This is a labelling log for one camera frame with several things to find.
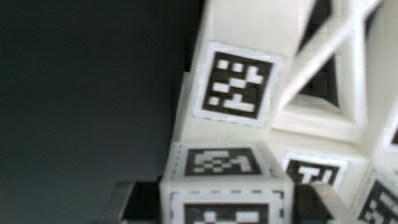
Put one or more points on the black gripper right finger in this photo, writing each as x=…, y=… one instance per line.
x=319, y=207

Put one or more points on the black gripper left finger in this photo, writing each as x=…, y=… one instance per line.
x=133, y=206

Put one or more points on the white chair back frame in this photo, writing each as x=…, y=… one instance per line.
x=293, y=86

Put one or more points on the small tagged white cube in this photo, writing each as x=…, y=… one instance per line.
x=225, y=185

